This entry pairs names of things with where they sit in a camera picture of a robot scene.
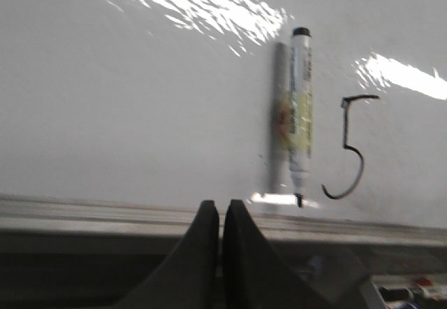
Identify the aluminium whiteboard bottom rail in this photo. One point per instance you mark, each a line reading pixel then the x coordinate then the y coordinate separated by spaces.
pixel 50 215

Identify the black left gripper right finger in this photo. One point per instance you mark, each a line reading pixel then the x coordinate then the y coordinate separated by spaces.
pixel 255 276

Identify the white black-tipped whiteboard marker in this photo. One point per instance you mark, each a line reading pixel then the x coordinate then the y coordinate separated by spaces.
pixel 300 123

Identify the white plastic marker tray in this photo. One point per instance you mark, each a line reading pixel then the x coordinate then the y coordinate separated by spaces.
pixel 410 291

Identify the white whiteboard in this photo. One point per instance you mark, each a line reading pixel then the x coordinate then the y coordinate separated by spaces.
pixel 169 102

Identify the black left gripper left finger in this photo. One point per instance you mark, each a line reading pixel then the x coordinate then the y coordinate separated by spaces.
pixel 185 277

